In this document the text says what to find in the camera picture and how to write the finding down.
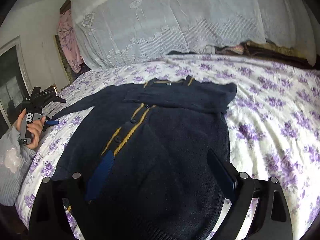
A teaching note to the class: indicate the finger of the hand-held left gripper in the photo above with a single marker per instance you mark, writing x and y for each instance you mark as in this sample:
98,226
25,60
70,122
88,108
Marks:
52,122
58,99

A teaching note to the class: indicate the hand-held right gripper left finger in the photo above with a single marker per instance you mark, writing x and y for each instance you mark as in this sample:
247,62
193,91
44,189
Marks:
100,172

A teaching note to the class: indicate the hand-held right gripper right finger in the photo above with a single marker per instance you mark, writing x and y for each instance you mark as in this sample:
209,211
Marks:
223,173

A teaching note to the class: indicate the navy knit cardigan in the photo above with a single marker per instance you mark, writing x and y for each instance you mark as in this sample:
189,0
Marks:
160,155

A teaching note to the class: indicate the person's left hand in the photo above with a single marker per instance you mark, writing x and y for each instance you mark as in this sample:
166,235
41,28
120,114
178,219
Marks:
36,130

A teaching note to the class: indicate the white framed window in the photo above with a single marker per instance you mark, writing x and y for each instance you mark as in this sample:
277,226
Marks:
11,80

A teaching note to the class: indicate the pink floral pillow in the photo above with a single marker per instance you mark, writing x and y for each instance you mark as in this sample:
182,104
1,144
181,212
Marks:
68,40

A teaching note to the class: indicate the purple floral bedsheet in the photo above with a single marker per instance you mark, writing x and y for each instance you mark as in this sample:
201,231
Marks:
270,120

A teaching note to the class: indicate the stack of folded blankets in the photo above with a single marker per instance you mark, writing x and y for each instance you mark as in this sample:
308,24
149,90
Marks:
262,48

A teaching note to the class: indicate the white lace cover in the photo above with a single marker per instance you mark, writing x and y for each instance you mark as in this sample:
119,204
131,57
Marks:
175,22

